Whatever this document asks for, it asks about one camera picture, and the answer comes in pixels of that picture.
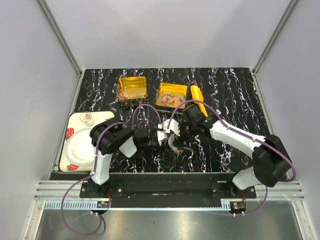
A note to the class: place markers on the yellow plastic scoop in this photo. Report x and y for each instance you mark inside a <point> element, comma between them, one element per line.
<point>196,94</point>

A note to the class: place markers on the white paper plate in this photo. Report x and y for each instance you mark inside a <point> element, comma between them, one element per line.
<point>79,149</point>

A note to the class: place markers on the clear plastic jar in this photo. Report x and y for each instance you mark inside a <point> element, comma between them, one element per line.
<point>178,144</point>

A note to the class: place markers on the right aluminium frame post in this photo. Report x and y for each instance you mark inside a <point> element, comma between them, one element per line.
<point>276,33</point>

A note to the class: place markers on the gold tin with lollipops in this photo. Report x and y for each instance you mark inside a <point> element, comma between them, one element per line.
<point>132,91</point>

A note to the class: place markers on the small clear cup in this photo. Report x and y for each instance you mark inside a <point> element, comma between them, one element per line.
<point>87,119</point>

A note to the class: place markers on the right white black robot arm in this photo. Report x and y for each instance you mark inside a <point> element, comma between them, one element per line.
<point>270,159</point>

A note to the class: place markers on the strawberry pattern tray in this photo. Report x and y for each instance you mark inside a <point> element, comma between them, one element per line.
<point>74,124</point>

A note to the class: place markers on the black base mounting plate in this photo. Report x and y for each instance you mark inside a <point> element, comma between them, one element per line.
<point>150,183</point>

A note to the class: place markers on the white jar lid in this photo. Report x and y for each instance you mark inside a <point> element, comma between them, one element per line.
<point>171,140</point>

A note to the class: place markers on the left aluminium frame post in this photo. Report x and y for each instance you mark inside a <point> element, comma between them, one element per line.
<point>59,36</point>

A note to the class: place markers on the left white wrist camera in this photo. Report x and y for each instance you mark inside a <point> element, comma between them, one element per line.
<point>162,135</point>

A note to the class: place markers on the gold tin with gummies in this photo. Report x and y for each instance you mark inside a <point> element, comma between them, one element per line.
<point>170,95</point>

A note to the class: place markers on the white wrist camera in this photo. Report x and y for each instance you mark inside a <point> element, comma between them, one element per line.
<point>171,126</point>
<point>162,135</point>

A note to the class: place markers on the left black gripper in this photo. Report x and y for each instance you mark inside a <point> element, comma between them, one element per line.
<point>158,145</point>

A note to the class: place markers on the aluminium rail base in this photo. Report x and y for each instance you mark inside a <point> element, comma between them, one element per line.
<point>61,195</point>

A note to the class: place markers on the aluminium frame post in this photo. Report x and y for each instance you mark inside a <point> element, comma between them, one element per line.
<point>59,36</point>
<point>276,33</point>

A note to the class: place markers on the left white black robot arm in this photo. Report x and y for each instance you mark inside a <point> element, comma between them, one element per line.
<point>111,136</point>

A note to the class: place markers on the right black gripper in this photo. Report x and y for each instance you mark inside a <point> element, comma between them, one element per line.
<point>181,125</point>

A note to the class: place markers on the black marble pattern mat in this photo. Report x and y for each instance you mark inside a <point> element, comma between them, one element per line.
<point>230,91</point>

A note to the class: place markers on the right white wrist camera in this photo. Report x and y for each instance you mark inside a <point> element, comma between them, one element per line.
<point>171,126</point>

